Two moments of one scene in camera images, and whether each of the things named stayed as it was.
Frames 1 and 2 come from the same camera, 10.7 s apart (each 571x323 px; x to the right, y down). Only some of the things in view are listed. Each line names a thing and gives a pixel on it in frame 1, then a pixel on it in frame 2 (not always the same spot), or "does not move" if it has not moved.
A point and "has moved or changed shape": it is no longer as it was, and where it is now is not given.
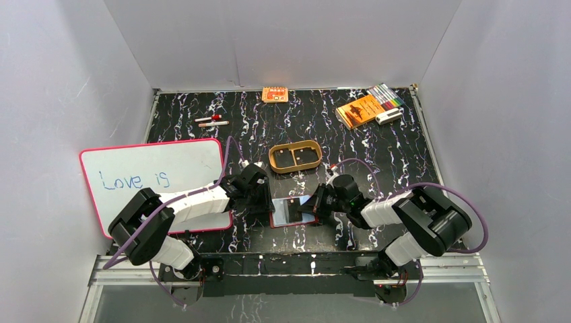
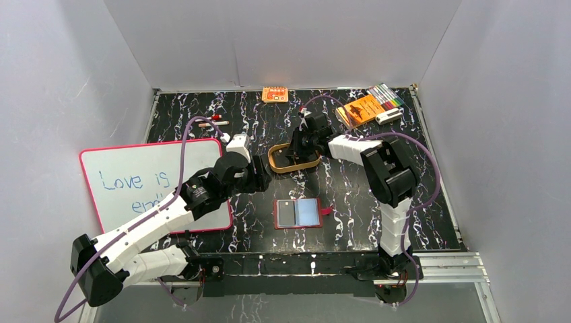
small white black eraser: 389,116 does not move
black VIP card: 294,216 has moved or changed shape
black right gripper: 317,200 to 295,149
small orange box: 277,94 does not move
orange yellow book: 359,112 does not move
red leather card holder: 286,212 does not move
